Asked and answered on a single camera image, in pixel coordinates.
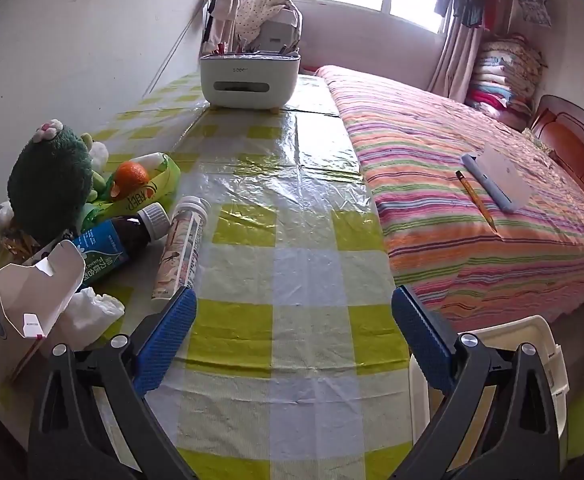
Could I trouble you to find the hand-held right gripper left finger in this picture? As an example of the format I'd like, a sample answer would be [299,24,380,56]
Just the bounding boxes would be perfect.
[28,287,199,480]

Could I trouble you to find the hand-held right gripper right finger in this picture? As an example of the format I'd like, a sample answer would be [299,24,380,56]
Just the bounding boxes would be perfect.
[391,285,560,480]

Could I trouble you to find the cream plastic bin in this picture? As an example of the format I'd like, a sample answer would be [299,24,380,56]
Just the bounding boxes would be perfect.
[409,315,570,466]

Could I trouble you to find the green plastic bag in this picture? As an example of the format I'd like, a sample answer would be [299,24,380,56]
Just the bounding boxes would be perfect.
[79,152,181,226]

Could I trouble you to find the orange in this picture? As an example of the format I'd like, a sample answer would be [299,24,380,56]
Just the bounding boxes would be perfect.
[113,161,151,196]

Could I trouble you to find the crumpled white tissue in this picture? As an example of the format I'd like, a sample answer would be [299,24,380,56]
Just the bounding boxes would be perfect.
[54,287,125,351]

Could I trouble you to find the white printed tube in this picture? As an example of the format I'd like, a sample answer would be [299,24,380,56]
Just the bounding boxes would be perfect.
[152,196,211,301]

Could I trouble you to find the brown bottle blue label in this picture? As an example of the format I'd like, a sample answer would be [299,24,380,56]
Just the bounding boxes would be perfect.
[69,202,173,288]

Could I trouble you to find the striped bed sheet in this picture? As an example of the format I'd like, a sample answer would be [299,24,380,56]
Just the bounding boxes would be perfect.
[314,65,584,333]

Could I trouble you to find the checked plastic tablecloth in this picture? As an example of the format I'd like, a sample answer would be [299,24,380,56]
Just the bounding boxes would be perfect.
[36,72,413,480]

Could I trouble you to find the white carton box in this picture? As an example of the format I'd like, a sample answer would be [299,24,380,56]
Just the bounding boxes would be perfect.
[0,240,86,383]

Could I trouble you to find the orange pencil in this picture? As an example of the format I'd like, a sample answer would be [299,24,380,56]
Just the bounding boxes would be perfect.
[454,170,498,233]

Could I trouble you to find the blue and white case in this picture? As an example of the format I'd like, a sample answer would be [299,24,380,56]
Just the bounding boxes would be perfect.
[461,146,534,213]

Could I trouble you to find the green plush toy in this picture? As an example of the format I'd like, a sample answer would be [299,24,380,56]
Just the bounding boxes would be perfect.
[6,119,110,246]

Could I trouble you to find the wooden headboard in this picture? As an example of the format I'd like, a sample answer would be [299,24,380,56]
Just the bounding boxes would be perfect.
[529,95,584,231]

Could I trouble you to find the white tissue box organizer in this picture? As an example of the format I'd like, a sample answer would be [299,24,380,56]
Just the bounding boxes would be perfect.
[199,50,303,109]

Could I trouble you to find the stack of folded blankets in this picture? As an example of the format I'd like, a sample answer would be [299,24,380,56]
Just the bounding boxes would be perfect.
[464,35,545,121]

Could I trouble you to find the beige curtain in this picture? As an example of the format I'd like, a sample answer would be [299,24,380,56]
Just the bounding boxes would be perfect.
[429,15,483,103]

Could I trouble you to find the white cabinet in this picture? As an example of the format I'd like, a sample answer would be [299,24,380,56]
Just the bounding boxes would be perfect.
[257,7,303,54]

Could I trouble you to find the clothes on floor rack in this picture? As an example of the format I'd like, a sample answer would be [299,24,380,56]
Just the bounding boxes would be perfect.
[204,0,243,54]

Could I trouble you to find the polka dot cloth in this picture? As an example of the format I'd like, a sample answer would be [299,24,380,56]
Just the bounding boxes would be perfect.
[234,0,300,41]

